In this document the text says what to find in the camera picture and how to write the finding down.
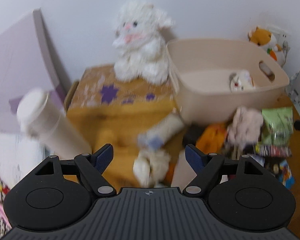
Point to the beige plastic storage bin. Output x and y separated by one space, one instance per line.
200 72

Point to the purple white board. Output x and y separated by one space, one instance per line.
25 63

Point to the colourful blue snack pack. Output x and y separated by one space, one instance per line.
285 176

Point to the orange lid container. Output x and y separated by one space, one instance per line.
213 138

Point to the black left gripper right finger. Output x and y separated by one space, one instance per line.
209 169

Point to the pink fluffy scrunchie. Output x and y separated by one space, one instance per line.
245 127

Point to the white plush bunny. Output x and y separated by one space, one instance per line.
140 44

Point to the white thermos bottle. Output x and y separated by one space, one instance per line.
41 119

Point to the brown floral tissue box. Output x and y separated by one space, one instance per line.
99 93

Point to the clear barcode packet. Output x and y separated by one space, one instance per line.
157 136

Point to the black pink candy bar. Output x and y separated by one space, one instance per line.
272 151

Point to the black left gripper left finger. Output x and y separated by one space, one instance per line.
89 169

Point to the orange hamster plush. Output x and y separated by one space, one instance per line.
268 42

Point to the green snack bag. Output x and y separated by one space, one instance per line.
277 126

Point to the cream scrunchie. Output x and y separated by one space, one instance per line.
151 167

